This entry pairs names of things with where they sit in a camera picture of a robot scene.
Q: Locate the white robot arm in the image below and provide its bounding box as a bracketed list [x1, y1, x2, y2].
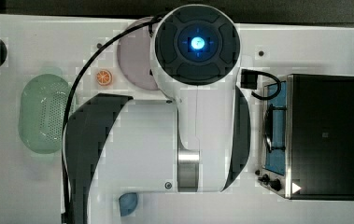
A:
[63, 5, 250, 224]

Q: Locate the grey round plate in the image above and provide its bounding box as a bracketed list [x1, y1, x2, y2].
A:
[117, 27, 159, 91]

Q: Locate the orange slice toy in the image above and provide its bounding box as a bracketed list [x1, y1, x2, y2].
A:
[96, 70, 113, 86]

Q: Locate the green perforated colander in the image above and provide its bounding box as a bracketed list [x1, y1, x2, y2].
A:
[18, 74, 71, 154]

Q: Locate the black toaster oven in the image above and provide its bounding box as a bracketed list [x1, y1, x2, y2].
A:
[257, 74, 354, 201]

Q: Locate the black camera cable connector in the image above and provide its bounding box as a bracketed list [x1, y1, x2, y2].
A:
[240, 69, 282, 101]

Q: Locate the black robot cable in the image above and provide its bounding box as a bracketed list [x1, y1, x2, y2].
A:
[60, 15, 163, 224]

